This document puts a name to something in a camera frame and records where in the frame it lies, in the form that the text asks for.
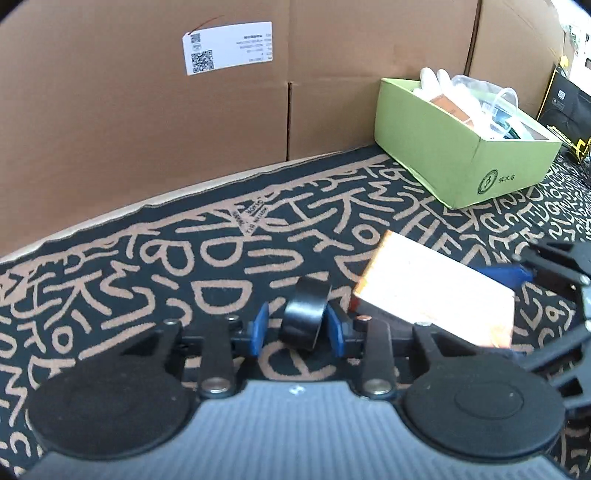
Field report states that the orange white box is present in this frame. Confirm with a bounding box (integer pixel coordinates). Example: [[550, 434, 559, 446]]
[[349, 231, 515, 348]]

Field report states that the black tape roll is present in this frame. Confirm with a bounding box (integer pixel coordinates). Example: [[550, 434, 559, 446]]
[[279, 277, 332, 351]]

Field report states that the white glove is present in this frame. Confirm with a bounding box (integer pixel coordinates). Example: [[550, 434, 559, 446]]
[[413, 67, 453, 100]]

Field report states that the green cardboard box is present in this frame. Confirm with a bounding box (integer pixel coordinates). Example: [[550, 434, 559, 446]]
[[375, 78, 561, 209]]

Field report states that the patterned black tan cloth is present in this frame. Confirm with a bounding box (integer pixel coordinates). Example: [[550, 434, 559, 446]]
[[1, 147, 590, 473]]

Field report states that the clear plastic bag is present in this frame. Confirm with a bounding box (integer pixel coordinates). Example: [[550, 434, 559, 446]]
[[452, 75, 519, 139]]

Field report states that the black yellow box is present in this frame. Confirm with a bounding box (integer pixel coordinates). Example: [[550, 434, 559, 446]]
[[536, 65, 590, 162]]

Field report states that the large brown cardboard box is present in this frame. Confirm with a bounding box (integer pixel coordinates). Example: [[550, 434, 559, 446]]
[[1, 1, 479, 254]]

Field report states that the white shipping label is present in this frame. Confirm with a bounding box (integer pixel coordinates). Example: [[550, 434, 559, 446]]
[[182, 21, 273, 76]]

